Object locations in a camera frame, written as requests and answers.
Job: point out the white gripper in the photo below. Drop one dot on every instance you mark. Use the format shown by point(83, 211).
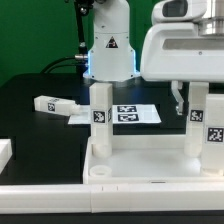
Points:
point(176, 52)

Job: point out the white desk top tray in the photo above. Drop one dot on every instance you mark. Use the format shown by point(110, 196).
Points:
point(138, 159)

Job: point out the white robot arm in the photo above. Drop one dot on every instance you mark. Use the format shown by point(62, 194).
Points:
point(210, 24)

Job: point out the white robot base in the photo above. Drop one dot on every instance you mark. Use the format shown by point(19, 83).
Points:
point(111, 58)

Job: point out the white marker sheet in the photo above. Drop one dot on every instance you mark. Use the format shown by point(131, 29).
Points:
point(122, 114)

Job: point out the white left barrier block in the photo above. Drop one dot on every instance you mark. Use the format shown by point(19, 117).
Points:
point(5, 153)

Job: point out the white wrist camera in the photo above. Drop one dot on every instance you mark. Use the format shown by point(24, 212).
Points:
point(178, 10)

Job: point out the black camera stand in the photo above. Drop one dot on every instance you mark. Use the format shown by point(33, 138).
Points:
point(82, 8)

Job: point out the white front barrier rail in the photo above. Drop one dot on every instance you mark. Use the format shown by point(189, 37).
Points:
point(98, 198)

